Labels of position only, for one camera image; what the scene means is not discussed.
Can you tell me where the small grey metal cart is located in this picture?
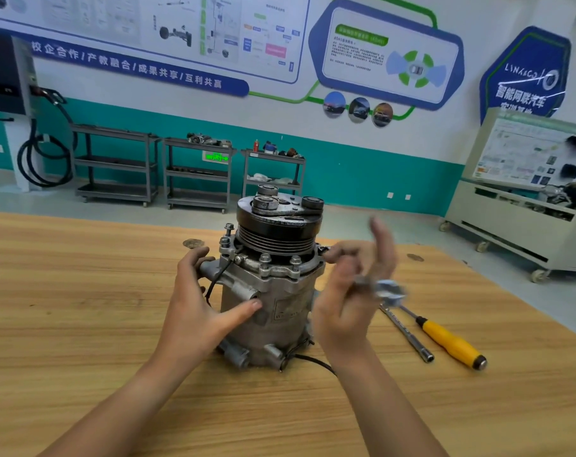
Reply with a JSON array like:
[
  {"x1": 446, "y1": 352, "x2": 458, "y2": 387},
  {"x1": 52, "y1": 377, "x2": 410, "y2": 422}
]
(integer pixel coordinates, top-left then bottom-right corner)
[{"x1": 240, "y1": 148, "x2": 307, "y2": 199}]

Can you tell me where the white charging station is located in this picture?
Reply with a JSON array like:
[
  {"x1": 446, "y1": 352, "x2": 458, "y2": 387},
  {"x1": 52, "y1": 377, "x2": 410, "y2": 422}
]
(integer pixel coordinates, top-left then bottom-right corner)
[{"x1": 0, "y1": 30, "x2": 43, "y2": 193}]

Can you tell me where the pale green training bench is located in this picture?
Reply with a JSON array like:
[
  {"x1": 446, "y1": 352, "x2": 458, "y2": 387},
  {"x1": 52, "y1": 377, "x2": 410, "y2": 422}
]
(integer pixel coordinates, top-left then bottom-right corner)
[{"x1": 439, "y1": 107, "x2": 576, "y2": 284}]

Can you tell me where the round car photo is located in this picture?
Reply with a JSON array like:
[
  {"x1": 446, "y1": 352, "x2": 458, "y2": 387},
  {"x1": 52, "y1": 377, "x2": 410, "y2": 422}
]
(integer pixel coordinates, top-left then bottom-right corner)
[
  {"x1": 372, "y1": 102, "x2": 394, "y2": 128},
  {"x1": 348, "y1": 97, "x2": 371, "y2": 124},
  {"x1": 323, "y1": 91, "x2": 347, "y2": 119}
]

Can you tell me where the white cloth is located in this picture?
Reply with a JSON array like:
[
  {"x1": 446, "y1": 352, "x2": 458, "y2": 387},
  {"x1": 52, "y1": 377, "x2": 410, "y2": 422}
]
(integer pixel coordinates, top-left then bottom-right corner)
[{"x1": 247, "y1": 173, "x2": 294, "y2": 185}]

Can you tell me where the silver wrench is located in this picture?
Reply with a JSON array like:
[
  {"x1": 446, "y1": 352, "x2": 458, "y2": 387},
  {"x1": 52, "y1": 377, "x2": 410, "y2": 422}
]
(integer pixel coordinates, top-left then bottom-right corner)
[{"x1": 354, "y1": 276, "x2": 408, "y2": 310}]

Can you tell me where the person's left forearm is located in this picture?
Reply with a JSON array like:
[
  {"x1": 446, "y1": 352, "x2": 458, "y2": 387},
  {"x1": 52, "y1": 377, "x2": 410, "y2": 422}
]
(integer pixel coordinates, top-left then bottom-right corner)
[{"x1": 37, "y1": 346, "x2": 199, "y2": 457}]

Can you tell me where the empty grey metal cart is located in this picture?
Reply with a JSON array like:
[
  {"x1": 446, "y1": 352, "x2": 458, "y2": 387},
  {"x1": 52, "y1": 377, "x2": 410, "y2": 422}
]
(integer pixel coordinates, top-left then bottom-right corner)
[{"x1": 70, "y1": 123, "x2": 162, "y2": 208}]

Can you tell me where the person's right forearm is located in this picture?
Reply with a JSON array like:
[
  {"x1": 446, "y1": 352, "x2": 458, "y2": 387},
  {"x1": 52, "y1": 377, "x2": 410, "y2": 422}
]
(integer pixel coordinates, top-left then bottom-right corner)
[{"x1": 325, "y1": 353, "x2": 450, "y2": 457}]

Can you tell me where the silver compressor with black pulley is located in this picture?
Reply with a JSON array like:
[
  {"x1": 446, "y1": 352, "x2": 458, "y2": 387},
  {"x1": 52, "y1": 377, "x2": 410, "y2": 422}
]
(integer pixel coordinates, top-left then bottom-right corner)
[{"x1": 197, "y1": 195, "x2": 328, "y2": 373}]

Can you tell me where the grey cart with engine parts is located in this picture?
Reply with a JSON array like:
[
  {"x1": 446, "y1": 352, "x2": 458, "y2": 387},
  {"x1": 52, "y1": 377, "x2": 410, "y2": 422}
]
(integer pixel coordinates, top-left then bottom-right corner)
[{"x1": 162, "y1": 137, "x2": 237, "y2": 214}]

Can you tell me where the blue hexagon wall sign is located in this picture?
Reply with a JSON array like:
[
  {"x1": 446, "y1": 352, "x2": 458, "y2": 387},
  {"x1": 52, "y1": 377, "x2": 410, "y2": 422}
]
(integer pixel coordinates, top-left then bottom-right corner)
[{"x1": 479, "y1": 25, "x2": 573, "y2": 125}]

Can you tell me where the blue wall banner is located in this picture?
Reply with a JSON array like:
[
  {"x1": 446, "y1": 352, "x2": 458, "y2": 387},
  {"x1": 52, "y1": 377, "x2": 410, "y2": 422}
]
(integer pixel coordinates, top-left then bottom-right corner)
[{"x1": 0, "y1": 27, "x2": 250, "y2": 98}]

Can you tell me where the blue framed info panel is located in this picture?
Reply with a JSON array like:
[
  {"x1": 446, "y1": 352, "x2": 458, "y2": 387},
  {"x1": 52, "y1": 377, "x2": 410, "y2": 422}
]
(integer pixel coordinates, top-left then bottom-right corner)
[{"x1": 308, "y1": 0, "x2": 465, "y2": 112}]

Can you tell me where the person's right hand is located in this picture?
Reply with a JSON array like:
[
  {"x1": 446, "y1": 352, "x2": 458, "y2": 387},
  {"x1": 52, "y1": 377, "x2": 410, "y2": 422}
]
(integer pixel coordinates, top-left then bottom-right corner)
[{"x1": 311, "y1": 216, "x2": 399, "y2": 372}]

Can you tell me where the silver socket extension bar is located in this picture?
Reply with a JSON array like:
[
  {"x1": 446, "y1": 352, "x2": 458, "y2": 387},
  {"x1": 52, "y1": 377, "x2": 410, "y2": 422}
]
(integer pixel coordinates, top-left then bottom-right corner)
[{"x1": 379, "y1": 304, "x2": 435, "y2": 364}]

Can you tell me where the silver clutch holding tool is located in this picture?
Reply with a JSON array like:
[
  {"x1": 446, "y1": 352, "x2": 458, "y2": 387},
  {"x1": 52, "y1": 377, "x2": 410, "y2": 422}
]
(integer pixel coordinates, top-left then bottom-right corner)
[{"x1": 252, "y1": 184, "x2": 325, "y2": 220}]

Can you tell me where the pile of metal engine parts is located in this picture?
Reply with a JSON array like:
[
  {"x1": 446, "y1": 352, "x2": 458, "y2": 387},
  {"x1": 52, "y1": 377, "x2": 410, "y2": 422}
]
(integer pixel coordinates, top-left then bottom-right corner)
[{"x1": 186, "y1": 132, "x2": 232, "y2": 148}]

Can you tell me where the black charging cable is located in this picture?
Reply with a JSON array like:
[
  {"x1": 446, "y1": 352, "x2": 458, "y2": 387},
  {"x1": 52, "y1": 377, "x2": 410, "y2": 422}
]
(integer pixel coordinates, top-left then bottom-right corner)
[{"x1": 16, "y1": 87, "x2": 77, "y2": 189}]

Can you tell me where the person's left hand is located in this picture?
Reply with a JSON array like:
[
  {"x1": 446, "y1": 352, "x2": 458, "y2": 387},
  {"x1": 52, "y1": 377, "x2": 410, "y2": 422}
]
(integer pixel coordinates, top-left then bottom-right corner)
[{"x1": 156, "y1": 247, "x2": 263, "y2": 365}]

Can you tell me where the yellow handled screwdriver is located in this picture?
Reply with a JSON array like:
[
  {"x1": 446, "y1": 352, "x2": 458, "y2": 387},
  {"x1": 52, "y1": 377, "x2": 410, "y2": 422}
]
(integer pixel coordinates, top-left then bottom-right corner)
[{"x1": 399, "y1": 304, "x2": 488, "y2": 371}]

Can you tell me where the large white info board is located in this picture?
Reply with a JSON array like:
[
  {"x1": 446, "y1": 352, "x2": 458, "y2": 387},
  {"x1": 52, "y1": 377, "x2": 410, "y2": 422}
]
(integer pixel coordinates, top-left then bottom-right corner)
[{"x1": 0, "y1": 0, "x2": 313, "y2": 85}]

